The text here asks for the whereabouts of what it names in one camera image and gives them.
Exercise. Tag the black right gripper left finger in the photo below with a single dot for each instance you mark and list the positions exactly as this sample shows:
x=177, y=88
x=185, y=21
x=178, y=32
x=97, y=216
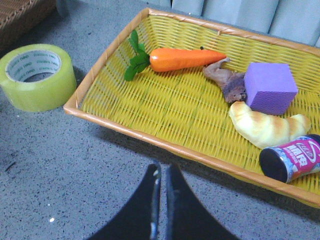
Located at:
x=138, y=219

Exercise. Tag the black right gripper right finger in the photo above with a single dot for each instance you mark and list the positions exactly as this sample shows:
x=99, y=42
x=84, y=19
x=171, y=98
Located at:
x=188, y=219

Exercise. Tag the yellow-green tape roll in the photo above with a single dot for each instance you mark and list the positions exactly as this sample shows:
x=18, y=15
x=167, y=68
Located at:
x=37, y=77

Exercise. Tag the yellow woven basket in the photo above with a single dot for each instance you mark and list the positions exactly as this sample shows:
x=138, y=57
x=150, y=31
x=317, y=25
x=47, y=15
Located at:
x=184, y=113

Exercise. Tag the toy croissant bread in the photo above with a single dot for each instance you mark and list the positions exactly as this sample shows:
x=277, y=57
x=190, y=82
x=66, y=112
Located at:
x=265, y=130

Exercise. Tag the pink labelled black can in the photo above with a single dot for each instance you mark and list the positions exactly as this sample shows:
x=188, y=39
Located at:
x=292, y=160

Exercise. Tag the brown dried leaf toy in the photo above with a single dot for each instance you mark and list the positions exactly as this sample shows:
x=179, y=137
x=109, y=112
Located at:
x=232, y=84

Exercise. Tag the purple foam block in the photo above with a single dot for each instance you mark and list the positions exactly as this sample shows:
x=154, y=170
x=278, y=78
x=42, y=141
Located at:
x=270, y=87

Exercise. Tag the orange toy carrot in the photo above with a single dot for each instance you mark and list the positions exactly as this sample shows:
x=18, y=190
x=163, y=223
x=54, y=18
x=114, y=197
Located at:
x=167, y=59

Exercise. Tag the white curtain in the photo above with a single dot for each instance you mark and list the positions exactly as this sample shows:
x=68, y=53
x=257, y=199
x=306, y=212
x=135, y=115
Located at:
x=295, y=20

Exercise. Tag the brown wicker basket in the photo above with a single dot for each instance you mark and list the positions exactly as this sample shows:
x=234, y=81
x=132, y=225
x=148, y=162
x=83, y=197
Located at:
x=17, y=17

